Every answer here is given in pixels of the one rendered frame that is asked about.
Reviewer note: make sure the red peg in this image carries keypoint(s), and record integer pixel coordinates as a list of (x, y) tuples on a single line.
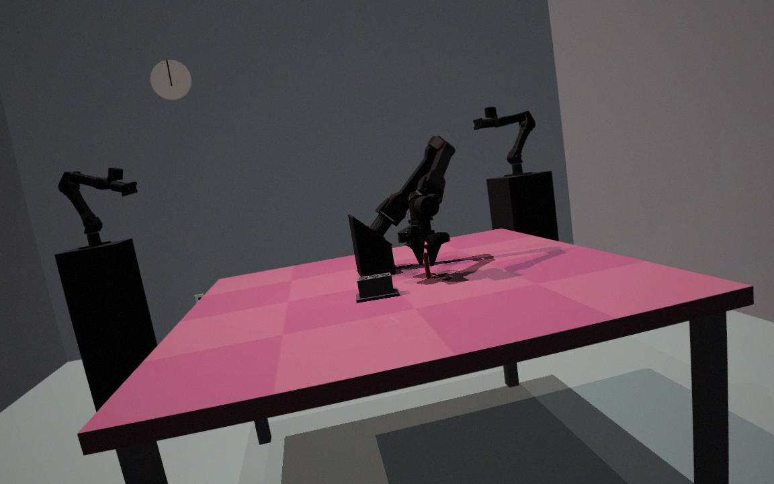
[(426, 262)]

